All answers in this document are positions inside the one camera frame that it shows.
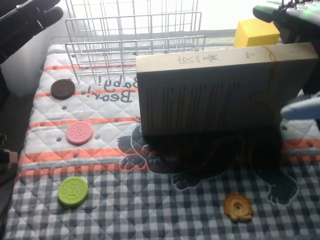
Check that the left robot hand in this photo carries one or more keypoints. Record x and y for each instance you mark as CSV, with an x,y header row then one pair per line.
x,y
15,27

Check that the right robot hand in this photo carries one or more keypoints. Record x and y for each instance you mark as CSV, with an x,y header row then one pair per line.
x,y
311,15

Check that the yellow foam block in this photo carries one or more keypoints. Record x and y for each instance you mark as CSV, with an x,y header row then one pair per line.
x,y
252,32

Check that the brown sandwich cookie toy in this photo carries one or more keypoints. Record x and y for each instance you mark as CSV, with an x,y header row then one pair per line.
x,y
62,89

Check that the pink sandwich cookie toy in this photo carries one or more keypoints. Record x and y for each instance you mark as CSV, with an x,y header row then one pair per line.
x,y
80,132

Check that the green sandwich cookie toy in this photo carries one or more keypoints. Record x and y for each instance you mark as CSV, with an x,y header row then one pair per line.
x,y
73,191

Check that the tan butter cookie toy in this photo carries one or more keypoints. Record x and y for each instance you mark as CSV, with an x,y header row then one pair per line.
x,y
237,207

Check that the grey quilt with bear print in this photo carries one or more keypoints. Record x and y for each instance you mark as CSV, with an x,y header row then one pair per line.
x,y
140,205

